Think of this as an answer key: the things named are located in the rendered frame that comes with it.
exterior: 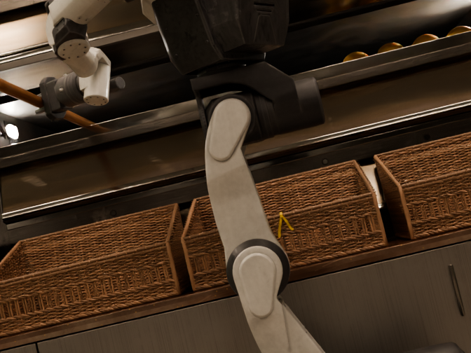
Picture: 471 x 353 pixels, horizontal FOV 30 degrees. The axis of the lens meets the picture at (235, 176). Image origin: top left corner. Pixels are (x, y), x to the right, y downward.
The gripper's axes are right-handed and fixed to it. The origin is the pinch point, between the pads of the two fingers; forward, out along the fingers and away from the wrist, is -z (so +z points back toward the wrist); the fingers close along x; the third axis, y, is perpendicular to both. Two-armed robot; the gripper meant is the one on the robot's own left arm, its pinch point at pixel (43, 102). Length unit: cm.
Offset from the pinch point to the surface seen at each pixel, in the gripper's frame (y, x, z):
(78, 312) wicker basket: -2, 59, -3
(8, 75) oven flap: 22.1, -19.2, -39.1
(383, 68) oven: 99, 7, 54
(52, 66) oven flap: 31.4, -19.0, -27.5
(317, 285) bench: 32, 67, 54
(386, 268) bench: 43, 66, 69
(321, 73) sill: 88, 3, 37
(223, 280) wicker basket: 22, 60, 31
